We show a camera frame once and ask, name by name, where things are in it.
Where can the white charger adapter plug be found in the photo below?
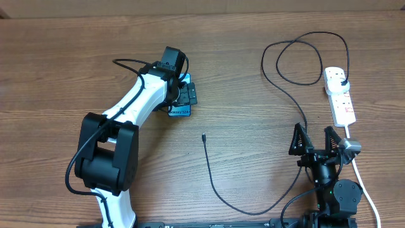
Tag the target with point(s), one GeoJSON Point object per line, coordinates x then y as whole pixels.
{"type": "Point", "coordinates": [336, 86]}

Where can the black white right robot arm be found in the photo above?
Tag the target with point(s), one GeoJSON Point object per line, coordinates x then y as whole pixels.
{"type": "Point", "coordinates": [337, 199]}

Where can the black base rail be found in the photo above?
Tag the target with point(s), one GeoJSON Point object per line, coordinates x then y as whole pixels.
{"type": "Point", "coordinates": [272, 223]}

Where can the white power strip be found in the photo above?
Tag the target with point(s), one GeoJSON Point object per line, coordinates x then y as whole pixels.
{"type": "Point", "coordinates": [341, 104]}

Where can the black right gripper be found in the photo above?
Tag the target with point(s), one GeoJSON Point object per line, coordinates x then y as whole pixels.
{"type": "Point", "coordinates": [312, 155]}

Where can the blue Samsung Galaxy smartphone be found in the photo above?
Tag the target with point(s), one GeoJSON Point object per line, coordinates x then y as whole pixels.
{"type": "Point", "coordinates": [181, 111]}

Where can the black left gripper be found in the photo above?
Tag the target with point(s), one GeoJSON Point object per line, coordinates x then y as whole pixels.
{"type": "Point", "coordinates": [187, 94]}

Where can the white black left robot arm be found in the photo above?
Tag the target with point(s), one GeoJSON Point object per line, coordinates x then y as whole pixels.
{"type": "Point", "coordinates": [108, 147]}

